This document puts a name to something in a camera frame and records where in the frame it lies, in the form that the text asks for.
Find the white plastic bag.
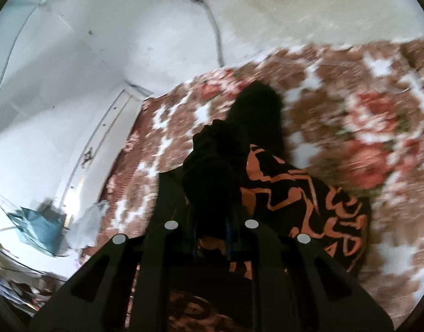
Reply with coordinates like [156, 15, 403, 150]
[67, 200, 109, 250]

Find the grey cable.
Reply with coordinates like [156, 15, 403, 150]
[197, 0, 227, 68]

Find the black garment with orange print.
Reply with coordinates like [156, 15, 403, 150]
[129, 81, 372, 332]

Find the brown floral blanket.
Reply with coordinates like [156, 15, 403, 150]
[79, 38, 424, 329]

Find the white door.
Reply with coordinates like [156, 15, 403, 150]
[56, 88, 144, 213]

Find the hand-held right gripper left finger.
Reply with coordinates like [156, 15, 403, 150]
[30, 220, 200, 332]

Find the blue bag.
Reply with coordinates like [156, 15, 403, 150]
[9, 206, 67, 258]

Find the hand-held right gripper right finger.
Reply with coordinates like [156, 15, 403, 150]
[227, 218, 394, 332]

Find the pile of clutter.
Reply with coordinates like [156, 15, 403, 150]
[0, 238, 68, 316]

